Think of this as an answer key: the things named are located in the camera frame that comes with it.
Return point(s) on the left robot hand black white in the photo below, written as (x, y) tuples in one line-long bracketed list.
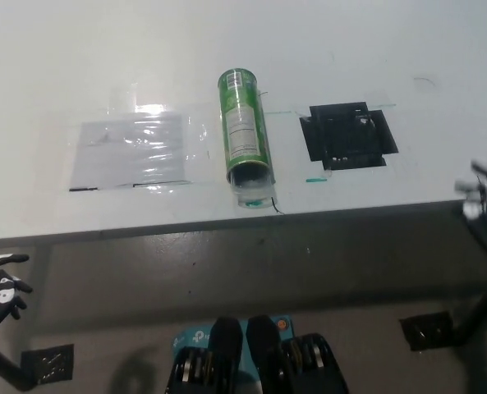
[(1, 289)]

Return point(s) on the clear plastic chips tray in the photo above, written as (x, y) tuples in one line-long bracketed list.
[(253, 191)]

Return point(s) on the green chips can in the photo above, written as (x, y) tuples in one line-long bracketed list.
[(243, 123)]

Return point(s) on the black table leg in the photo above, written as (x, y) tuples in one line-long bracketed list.
[(479, 316), (5, 369)]

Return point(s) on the black tape square patch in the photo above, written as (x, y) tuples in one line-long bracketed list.
[(347, 135)]

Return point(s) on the small teal tape strip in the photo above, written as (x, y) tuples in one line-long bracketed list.
[(316, 180)]

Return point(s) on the white paper sheet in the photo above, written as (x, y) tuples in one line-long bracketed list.
[(132, 152)]

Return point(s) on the teal router box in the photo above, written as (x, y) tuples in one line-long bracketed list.
[(194, 336)]

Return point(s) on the clear plastic film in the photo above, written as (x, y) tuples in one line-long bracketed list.
[(196, 131)]

